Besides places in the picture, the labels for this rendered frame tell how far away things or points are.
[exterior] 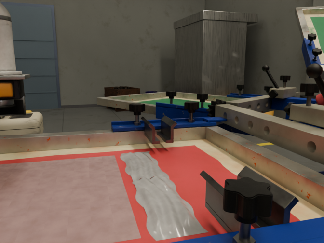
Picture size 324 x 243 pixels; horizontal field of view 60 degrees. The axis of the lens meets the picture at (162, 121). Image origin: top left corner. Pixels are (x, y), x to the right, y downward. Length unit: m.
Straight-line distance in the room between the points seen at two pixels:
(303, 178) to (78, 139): 0.52
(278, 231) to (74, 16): 8.20
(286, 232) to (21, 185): 0.44
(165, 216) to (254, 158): 0.27
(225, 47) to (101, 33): 3.69
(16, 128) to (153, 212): 1.17
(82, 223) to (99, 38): 8.02
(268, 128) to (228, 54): 5.64
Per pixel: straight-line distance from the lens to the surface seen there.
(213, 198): 0.37
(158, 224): 0.39
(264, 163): 0.59
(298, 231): 0.33
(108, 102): 1.51
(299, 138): 0.61
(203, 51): 6.03
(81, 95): 8.32
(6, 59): 0.95
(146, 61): 8.58
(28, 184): 0.57
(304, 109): 0.68
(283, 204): 0.33
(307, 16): 2.24
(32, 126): 1.50
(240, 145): 0.66
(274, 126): 0.67
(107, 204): 0.46
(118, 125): 0.78
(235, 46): 6.41
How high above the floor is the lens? 1.16
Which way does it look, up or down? 11 degrees down
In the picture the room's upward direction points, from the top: straight up
